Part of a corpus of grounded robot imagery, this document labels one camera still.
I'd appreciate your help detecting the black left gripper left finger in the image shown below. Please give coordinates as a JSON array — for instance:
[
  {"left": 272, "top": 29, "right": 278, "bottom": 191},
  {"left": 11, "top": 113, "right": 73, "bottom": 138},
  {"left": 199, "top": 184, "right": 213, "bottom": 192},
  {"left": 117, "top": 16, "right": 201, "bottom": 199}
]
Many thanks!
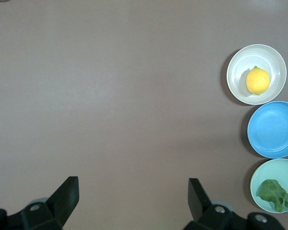
[{"left": 20, "top": 176, "right": 80, "bottom": 230}]

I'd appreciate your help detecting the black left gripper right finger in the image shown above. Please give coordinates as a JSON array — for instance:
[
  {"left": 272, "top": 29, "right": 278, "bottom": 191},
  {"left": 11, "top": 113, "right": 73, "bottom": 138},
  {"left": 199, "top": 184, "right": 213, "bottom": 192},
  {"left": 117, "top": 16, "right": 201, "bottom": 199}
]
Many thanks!
[{"left": 182, "top": 178, "right": 248, "bottom": 230}]

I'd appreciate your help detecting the green lettuce leaf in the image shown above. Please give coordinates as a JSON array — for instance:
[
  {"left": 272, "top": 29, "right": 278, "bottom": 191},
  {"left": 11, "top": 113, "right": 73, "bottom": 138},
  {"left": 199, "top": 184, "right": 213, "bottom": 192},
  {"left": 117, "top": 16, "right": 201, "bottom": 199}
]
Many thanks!
[{"left": 256, "top": 179, "right": 288, "bottom": 216}]

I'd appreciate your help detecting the yellow lemon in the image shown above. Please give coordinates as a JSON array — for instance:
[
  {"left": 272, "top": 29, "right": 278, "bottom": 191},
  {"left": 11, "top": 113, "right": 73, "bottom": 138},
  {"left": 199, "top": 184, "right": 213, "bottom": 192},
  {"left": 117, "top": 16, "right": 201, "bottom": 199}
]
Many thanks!
[{"left": 245, "top": 66, "right": 271, "bottom": 95}]

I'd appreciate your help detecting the pale green round plate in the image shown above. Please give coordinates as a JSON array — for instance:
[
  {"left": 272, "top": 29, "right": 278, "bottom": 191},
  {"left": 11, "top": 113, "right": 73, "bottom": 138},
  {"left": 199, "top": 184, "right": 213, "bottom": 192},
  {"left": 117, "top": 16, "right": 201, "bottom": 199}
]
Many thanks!
[{"left": 250, "top": 158, "right": 288, "bottom": 213}]

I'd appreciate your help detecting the blue round plate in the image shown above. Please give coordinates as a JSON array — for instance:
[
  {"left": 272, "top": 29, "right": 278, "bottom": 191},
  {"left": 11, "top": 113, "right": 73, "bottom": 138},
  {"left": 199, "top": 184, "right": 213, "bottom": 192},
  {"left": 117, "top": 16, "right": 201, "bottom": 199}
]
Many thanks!
[{"left": 247, "top": 101, "right": 288, "bottom": 159}]

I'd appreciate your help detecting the beige round plate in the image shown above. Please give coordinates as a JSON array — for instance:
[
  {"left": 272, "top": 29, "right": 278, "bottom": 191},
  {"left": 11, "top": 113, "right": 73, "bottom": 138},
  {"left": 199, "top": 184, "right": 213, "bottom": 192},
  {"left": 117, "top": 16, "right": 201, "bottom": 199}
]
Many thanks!
[{"left": 226, "top": 44, "right": 287, "bottom": 105}]

